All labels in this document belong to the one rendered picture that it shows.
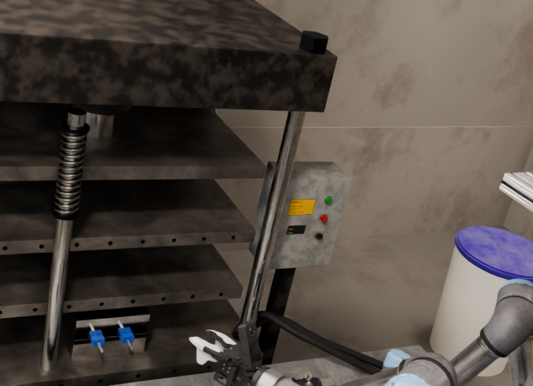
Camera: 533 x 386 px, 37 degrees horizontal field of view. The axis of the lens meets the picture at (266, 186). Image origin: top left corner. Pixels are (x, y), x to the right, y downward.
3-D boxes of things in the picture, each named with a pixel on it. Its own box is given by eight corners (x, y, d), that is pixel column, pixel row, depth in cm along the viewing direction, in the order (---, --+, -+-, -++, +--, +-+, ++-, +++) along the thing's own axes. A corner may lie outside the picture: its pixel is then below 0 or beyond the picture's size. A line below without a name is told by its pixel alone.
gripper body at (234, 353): (209, 377, 201) (248, 403, 196) (219, 348, 199) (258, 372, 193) (228, 368, 208) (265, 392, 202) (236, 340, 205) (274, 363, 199)
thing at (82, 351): (143, 352, 302) (150, 314, 294) (71, 361, 289) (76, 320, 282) (108, 279, 341) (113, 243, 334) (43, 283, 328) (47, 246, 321)
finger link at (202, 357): (180, 358, 202) (213, 373, 200) (186, 338, 201) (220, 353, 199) (185, 353, 205) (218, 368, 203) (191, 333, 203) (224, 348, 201)
